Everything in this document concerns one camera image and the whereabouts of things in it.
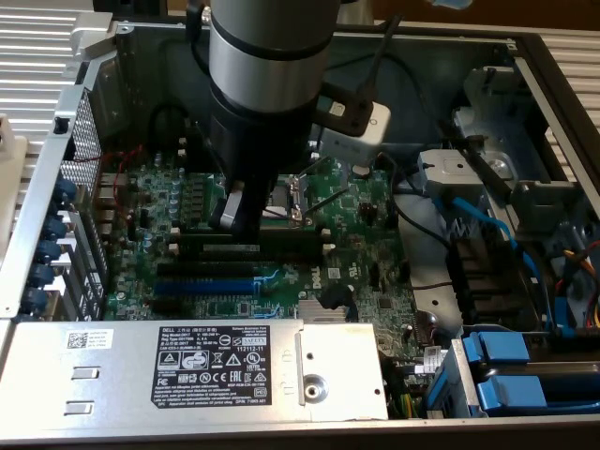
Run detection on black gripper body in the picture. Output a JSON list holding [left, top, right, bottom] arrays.
[[208, 88, 323, 188]]

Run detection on green RAM stick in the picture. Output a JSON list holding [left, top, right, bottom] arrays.
[[179, 228, 325, 250]]

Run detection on CPU socket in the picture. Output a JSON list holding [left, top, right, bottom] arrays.
[[261, 172, 313, 230]]

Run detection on long black expansion slot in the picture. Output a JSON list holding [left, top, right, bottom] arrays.
[[156, 261, 255, 278]]

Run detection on blue expansion slot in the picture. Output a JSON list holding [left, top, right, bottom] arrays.
[[153, 278, 258, 295]]

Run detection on green Dell motherboard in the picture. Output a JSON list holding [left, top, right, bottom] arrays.
[[96, 142, 423, 376]]

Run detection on metal rear port block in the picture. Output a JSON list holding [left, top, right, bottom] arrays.
[[93, 171, 131, 229]]

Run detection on silver finned chipset heatsink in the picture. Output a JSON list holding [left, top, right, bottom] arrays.
[[297, 299, 352, 324]]

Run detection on black power supply label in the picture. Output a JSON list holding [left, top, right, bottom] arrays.
[[150, 325, 272, 408]]

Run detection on blue card retention clip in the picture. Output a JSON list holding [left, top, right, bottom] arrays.
[[53, 180, 79, 207], [39, 238, 63, 263], [22, 286, 48, 313], [30, 262, 55, 288], [46, 215, 69, 240]]

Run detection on open PC case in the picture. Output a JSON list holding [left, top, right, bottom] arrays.
[[0, 12, 600, 446]]

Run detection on white barcode sticker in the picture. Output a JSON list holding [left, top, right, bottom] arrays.
[[64, 329, 113, 351]]

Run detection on silver power supply unit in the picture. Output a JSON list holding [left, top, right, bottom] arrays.
[[0, 318, 390, 423]]

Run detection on black ribbed fan shroud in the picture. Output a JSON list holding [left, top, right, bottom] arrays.
[[444, 236, 545, 332]]

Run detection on grey metal disk bay cage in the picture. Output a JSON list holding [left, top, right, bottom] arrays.
[[416, 65, 600, 338]]

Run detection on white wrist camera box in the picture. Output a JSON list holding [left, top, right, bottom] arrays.
[[321, 101, 393, 168]]

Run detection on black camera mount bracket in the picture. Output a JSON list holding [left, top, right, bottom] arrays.
[[311, 82, 376, 138]]

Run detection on black looped wire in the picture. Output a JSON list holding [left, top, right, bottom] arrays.
[[148, 105, 191, 151]]

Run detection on black folded wire bundle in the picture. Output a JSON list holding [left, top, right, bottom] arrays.
[[317, 282, 360, 324]]

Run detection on thin red wire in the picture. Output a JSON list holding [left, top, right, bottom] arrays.
[[74, 143, 145, 221]]

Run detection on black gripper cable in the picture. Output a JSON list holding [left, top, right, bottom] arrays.
[[184, 0, 213, 82]]

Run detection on black camera cable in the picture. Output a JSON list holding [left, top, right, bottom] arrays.
[[361, 13, 405, 103]]

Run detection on black curved power wire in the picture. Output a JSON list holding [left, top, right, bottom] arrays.
[[374, 152, 454, 249]]

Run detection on silver aluminium corner bracket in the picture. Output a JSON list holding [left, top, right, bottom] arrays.
[[68, 12, 118, 62]]

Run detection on black wire with flat connector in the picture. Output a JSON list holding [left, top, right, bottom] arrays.
[[327, 53, 515, 201]]

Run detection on blue flat data wire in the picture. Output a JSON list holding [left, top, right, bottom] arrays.
[[431, 194, 571, 338]]

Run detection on blue disk caddy handle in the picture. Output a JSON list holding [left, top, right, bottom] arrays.
[[461, 331, 532, 365], [476, 374, 548, 417]]

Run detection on orange red yellow power wires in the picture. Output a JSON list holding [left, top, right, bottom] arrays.
[[554, 247, 600, 329]]

